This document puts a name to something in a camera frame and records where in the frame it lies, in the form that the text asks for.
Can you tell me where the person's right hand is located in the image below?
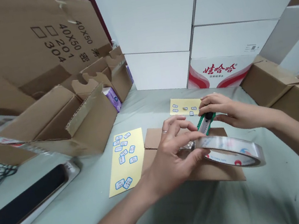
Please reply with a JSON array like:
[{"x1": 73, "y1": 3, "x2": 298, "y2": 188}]
[{"x1": 196, "y1": 84, "x2": 274, "y2": 140}]

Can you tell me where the person's left hand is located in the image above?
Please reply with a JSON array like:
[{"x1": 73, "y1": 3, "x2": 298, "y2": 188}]
[{"x1": 136, "y1": 113, "x2": 219, "y2": 202}]

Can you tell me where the green utility knife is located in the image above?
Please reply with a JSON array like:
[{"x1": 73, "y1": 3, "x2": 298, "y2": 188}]
[{"x1": 195, "y1": 111, "x2": 218, "y2": 139}]

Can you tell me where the clear adhesive tape roll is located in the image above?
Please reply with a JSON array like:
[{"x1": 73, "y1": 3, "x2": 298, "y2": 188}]
[{"x1": 193, "y1": 127, "x2": 266, "y2": 178}]

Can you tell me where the crumpled silver foil piece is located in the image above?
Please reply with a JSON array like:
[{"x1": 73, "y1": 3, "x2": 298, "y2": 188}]
[{"x1": 178, "y1": 140, "x2": 197, "y2": 155}]

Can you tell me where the long yellow sticker sheet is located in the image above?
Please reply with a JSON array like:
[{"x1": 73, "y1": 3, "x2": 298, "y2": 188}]
[{"x1": 98, "y1": 127, "x2": 153, "y2": 199}]

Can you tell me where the red and white printed carton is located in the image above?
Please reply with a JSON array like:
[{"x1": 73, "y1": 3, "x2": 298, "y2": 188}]
[{"x1": 182, "y1": 49, "x2": 257, "y2": 95}]

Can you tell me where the small flat brown cardboard box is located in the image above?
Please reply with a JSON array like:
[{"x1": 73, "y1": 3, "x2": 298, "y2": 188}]
[{"x1": 140, "y1": 113, "x2": 247, "y2": 197}]

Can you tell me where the short yellow sticker sheet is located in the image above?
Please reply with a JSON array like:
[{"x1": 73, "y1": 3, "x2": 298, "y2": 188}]
[{"x1": 167, "y1": 94, "x2": 205, "y2": 121}]

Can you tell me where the flat white carton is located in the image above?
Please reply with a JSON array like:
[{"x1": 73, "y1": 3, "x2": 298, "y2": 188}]
[{"x1": 185, "y1": 11, "x2": 285, "y2": 63}]

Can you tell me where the purple tissue pack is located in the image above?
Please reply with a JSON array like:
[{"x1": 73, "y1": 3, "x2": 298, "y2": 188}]
[
  {"x1": 102, "y1": 85, "x2": 124, "y2": 116},
  {"x1": 125, "y1": 63, "x2": 135, "y2": 85}
]

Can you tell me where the silver flat device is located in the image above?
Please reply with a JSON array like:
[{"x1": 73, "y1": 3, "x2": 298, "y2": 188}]
[{"x1": 0, "y1": 157, "x2": 91, "y2": 224}]

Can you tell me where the row of small cardboard boxes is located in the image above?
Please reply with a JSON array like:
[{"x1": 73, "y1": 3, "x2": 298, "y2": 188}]
[{"x1": 66, "y1": 44, "x2": 139, "y2": 120}]

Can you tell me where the open brown cardboard box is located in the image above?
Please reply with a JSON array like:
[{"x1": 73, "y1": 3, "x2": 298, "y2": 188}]
[{"x1": 0, "y1": 77, "x2": 116, "y2": 172}]

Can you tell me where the tall white carton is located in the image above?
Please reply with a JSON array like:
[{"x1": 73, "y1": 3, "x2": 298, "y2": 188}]
[{"x1": 90, "y1": 0, "x2": 213, "y2": 66}]

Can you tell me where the black smartphone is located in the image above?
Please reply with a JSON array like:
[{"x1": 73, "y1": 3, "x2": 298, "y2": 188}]
[{"x1": 0, "y1": 163, "x2": 76, "y2": 224}]

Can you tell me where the large printed brown carton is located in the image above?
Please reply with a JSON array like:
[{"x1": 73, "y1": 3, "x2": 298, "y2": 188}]
[{"x1": 0, "y1": 0, "x2": 121, "y2": 120}]

